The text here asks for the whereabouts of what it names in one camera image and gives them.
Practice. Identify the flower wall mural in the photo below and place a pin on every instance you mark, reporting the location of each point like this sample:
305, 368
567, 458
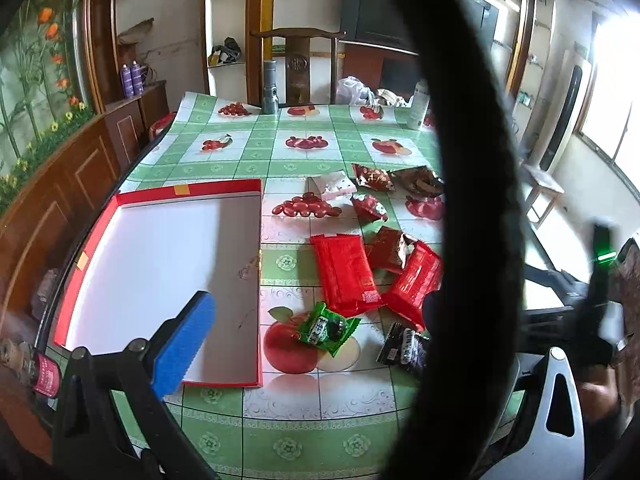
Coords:
40, 85

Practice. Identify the pink white snack packet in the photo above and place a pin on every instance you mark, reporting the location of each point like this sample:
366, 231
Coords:
332, 186

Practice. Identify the large red snack packet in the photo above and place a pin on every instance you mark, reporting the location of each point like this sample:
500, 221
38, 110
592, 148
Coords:
345, 272
412, 285

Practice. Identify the green candy packet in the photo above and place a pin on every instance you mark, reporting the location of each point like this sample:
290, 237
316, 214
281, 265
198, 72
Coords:
322, 330

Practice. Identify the red gift box tray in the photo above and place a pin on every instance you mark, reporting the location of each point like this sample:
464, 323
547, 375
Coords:
150, 270

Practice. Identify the grey metal flashlight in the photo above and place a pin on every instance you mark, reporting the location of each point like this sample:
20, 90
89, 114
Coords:
270, 90

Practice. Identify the white standing air conditioner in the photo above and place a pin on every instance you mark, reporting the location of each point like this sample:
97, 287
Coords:
570, 110

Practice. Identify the wooden wall unit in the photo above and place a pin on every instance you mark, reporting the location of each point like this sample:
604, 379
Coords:
252, 10

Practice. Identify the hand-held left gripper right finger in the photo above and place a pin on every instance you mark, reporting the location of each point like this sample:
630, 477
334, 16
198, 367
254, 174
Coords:
537, 440

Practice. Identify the red plastic stool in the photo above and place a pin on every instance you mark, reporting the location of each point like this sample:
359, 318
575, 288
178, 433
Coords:
160, 125

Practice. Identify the black snack packet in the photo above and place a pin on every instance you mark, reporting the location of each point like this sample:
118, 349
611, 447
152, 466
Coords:
402, 350

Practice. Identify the small wooden stool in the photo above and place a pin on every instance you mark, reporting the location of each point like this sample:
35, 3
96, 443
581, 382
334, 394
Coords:
542, 177

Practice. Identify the green checked fruit tablecloth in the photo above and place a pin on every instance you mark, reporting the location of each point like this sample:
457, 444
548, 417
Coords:
300, 410

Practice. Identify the wooden chair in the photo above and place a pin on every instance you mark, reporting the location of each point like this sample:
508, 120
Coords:
297, 67

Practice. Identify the red white patterned candy packet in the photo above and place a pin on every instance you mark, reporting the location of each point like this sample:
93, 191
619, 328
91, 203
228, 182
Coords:
372, 177

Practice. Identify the low wooden cabinet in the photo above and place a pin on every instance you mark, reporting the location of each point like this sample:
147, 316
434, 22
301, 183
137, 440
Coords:
130, 120

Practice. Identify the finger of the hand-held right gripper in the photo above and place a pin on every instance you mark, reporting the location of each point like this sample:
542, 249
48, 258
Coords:
560, 276
550, 312

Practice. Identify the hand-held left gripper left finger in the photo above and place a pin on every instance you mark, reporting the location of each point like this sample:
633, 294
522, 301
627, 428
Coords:
185, 340

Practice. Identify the window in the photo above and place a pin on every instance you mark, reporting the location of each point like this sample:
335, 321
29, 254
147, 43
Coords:
615, 85

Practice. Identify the beige crumpled bag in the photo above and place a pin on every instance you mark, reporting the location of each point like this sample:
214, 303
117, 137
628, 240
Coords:
392, 97

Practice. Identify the brown paper bag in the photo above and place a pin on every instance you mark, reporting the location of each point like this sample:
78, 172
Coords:
137, 32

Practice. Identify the purple spray can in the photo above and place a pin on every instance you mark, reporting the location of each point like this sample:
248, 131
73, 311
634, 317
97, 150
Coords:
138, 77
126, 80

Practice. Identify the black television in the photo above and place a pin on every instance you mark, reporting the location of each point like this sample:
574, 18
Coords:
380, 5

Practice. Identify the white plastic bottle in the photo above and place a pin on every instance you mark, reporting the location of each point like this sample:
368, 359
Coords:
417, 107

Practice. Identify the small red flower packet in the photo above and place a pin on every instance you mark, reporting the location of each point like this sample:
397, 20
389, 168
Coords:
367, 206

